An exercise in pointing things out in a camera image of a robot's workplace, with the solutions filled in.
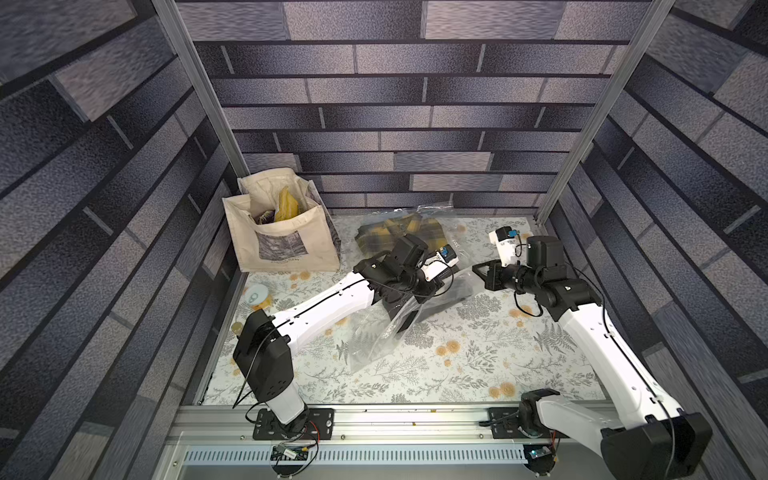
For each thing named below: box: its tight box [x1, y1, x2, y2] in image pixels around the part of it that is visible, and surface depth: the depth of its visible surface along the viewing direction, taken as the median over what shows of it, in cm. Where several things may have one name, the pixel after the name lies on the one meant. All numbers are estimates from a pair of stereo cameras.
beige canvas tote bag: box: [222, 168, 341, 272], surface depth 94 cm
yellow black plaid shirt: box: [355, 210, 448, 256], surface depth 112 cm
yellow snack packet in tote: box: [276, 186, 299, 221], surface depth 96 cm
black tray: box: [382, 273, 474, 333], surface depth 81 cm
